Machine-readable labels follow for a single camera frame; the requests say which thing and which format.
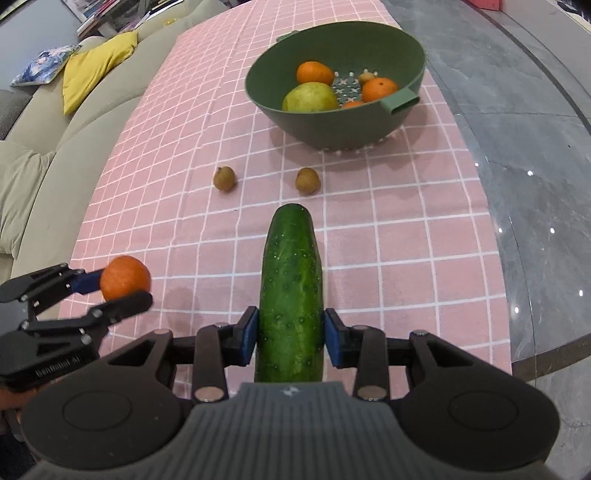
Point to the person's left hand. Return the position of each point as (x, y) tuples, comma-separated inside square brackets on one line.
[(9, 399)]

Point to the blue printed pillow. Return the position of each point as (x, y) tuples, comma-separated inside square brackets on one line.
[(46, 64)]

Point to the beige sofa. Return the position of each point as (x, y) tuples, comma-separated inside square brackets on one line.
[(46, 184)]

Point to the mandarin orange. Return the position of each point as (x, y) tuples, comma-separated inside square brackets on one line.
[(353, 105), (124, 277), (379, 90), (314, 73)]

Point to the pile of books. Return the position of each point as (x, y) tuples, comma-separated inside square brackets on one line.
[(101, 11)]

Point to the green pear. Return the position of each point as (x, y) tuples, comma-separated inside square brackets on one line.
[(309, 98)]

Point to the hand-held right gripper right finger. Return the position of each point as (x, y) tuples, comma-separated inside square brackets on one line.
[(331, 337)]

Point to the green cucumber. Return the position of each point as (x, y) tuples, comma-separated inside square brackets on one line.
[(291, 286)]

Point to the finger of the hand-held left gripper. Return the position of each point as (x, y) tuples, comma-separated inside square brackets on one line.
[(124, 307), (87, 282)]

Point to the pink checked tablecloth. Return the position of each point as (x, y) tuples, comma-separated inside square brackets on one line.
[(392, 230)]

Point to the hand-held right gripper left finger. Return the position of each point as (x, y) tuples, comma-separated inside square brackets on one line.
[(249, 334)]

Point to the yellow pillow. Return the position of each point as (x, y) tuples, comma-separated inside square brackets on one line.
[(97, 64)]

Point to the green plastic colander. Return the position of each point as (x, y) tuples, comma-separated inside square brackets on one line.
[(314, 129)]

